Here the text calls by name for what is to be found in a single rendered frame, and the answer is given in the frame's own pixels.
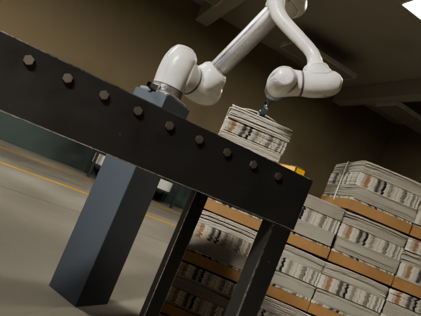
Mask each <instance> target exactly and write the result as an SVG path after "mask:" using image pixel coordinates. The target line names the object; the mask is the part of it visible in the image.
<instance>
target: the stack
mask: <svg viewBox="0 0 421 316"><path fill-rule="evenodd" d="M257 232H258V230H256V229H253V228H250V227H248V226H246V225H243V224H241V223H238V222H236V221H234V220H231V219H229V218H226V217H224V216H221V215H220V214H217V213H214V212H212V211H209V210H207V209H205V208H204V209H203V211H202V214H201V216H200V218H199V221H198V223H197V226H196V228H195V230H194V233H193V235H192V237H191V240H190V243H189V245H188V247H187V250H189V251H191V252H193V253H196V254H198V255H200V256H203V257H206V258H208V259H210V260H213V261H216V262H218V263H220V264H223V265H225V266H228V267H230V268H233V269H235V270H237V271H240V272H242V269H243V267H244V264H245V262H246V260H247V257H248V254H249V252H250V250H251V247H252V244H253V243H254V240H255V237H256V235H257ZM291 233H292V234H295V235H297V236H300V237H302V238H304V239H307V240H310V241H312V242H314V243H317V244H319V245H321V246H324V247H326V248H329V249H330V250H331V251H335V252H337V253H339V254H342V255H345V256H347V257H349V258H352V259H354V260H356V261H359V262H361V263H364V264H366V265H368V266H371V267H374V268H376V269H378V270H381V271H384V272H385V273H388V274H390V275H393V276H395V278H396V277H397V278H400V279H402V280H405V281H407V282H409V283H412V284H414V285H417V286H419V287H421V241H418V240H415V239H413V238H410V237H408V236H405V235H404V234H401V233H399V232H398V231H395V230H393V229H390V228H388V227H386V226H383V225H380V224H378V223H375V222H373V221H370V220H369V219H366V218H363V217H361V216H358V215H356V214H353V213H350V212H348V211H345V210H344V209H342V208H340V207H338V206H335V205H334V204H331V203H329V202H327V201H324V200H322V199H320V198H317V197H314V196H312V195H310V194H308V195H307V198H306V200H305V203H304V206H303V208H302V210H301V213H300V215H299V218H298V221H297V223H296V226H295V228H294V230H291ZM236 284H237V282H236V281H234V280H231V279H229V278H226V277H224V276H222V275H219V274H217V273H214V272H213V271H210V270H207V269H205V268H202V267H200V266H197V265H195V264H193V263H190V262H188V261H185V260H182V262H181V264H180V266H179V269H178V271H177V274H176V276H175V278H174V281H173V283H172V286H171V288H170V290H169V293H168V295H167V298H166V300H165V302H167V303H169V304H171V305H174V306H176V307H178V308H181V309H183V310H185V311H188V312H190V313H192V314H194V315H197V316H224V314H225V312H226V309H227V306H228V304H229V302H230V299H231V297H232V294H233V292H234V289H235V287H236ZM270 285H272V286H274V287H276V288H279V289H281V290H284V291H286V292H288V293H291V294H293V295H296V296H297V297H300V298H303V299H305V300H307V301H310V302H312V303H315V304H317V305H319V306H322V307H324V308H327V309H329V310H332V311H334V312H336V313H339V314H341V315H344V316H421V298H418V297H416V296H414V295H411V294H409V293H407V292H404V291H401V290H399V289H397V288H394V287H392V286H390V285H387V284H386V283H383V282H380V281H378V280H376V279H373V278H370V277H369V276H366V275H363V274H361V273H358V272H356V271H354V270H351V269H349V268H346V267H344V266H341V265H339V264H337V263H334V262H332V261H330V260H327V259H326V258H323V257H322V256H319V255H316V254H314V253H312V252H309V251H306V250H304V249H302V248H299V247H297V246H295V245H292V244H289V243H286V246H285V247H284V250H283V253H282V255H281V258H280V260H279V263H278V265H277V268H276V271H275V273H274V276H273V279H272V280H271V283H270ZM257 316H316V315H313V314H312V313H309V312H306V311H304V310H301V309H300V308H297V307H294V306H292V305H290V304H288V303H285V302H282V301H280V300H278V299H276V298H273V297H270V296H269V295H266V296H265V298H264V301H263V303H262V305H261V308H260V311H259V313H258V315H257Z"/></svg>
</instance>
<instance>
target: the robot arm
mask: <svg viewBox="0 0 421 316"><path fill-rule="evenodd" d="M265 6H266V7H265V8H264V9H263V10H262V11H261V12H260V13H259V14H258V15H257V16H256V17H255V18H254V19H253V20H252V21H251V22H250V23H249V24H248V25H247V26H246V27H245V28H244V29H243V30H242V31H241V32H240V33H239V34H238V35H237V36H236V37H235V38H234V39H233V40H232V41H231V42H230V43H229V44H228V45H227V46H226V48H225V49H224V50H223V51H222V52H221V53H220V54H219V55H218V56H217V57H216V58H215V59H214V60H213V61H212V62H211V61H207V62H205V63H203V64H201V65H199V66H198V65H197V57H196V54H195V53H194V51H193V50H192V49H191V48H189V47H187V46H184V45H176V46H173V47H172V48H171V49H169V50H168V52H167V53H166V54H165V56H164V57H163V59H162V61H161V63H160V65H159V68H158V70H157V72H156V75H155V78H154V81H153V83H152V82H147V87H146V86H143V85H141V86H140V88H144V89H147V90H151V91H154V92H158V93H162V94H164V95H168V96H169V97H170V98H172V99H173V100H175V101H176V102H177V103H179V104H180V105H181V106H183V107H185V108H186V109H187V106H186V105H185V104H183V103H182V102H181V98H182V95H184V96H185V97H187V98H188V99H189V100H191V101H193V102H195V103H197V104H199V105H205V106H210V105H213V104H215V103H217V102H218V101H219V99H220V97H221V95H222V88H223V86H224V85H225V83H226V75H227V74H228V73H229V72H230V71H231V70H232V69H233V68H234V67H235V66H236V65H237V64H238V63H239V62H240V61H241V60H242V59H243V58H244V57H245V56H246V55H247V54H248V53H249V52H250V51H251V50H252V49H253V48H254V47H255V46H256V45H257V44H258V43H259V42H260V41H261V40H262V39H263V38H264V37H265V36H266V35H267V34H268V33H269V32H270V31H271V30H272V29H273V28H274V27H275V26H276V25H277V26H278V28H279V29H280V30H281V31H282V32H283V33H284V34H285V35H286V36H287V37H288V38H289V39H290V40H291V41H292V42H293V43H294V44H295V45H296V46H297V47H298V48H299V49H300V50H301V51H302V52H303V53H304V55H305V56H306V59H307V65H306V66H305V67H304V68H303V70H294V69H292V68H291V67H289V66H280V67H278V68H276V69H275V70H274V71H273V72H272V73H271V74H270V75H269V77H268V80H267V83H266V87H265V89H264V96H265V97H266V99H265V101H264V105H263V107H262V109H261V110H260V111H258V115H259V116H261V117H264V116H265V115H266V113H267V111H268V110H269V106H270V105H271V104H272V103H273V102H275V101H277V100H280V99H282V98H283V97H306V98H326V97H332V96H334V95H336V94H337V93H338V92H339V91H340V90H341V87H342V83H343V80H342V77H341V75H340V74H338V73H337V72H335V71H332V70H331V69H330V68H329V66H328V65H327V64H326V63H323V60H322V58H321V55H320V53H319V51H318V49H317V47H316V46H315V45H314V44H313V42H312V41H311V40H310V39H309V38H308V37H307V36H306V35H305V34H304V33H303V32H302V30H301V29H300V28H299V27H298V26H297V25H296V24H295V23H294V21H293V20H292V19H296V18H298V17H300V16H302V15H303V14H304V12H305V11H306V8H307V0H267V1H266V5H265Z"/></svg>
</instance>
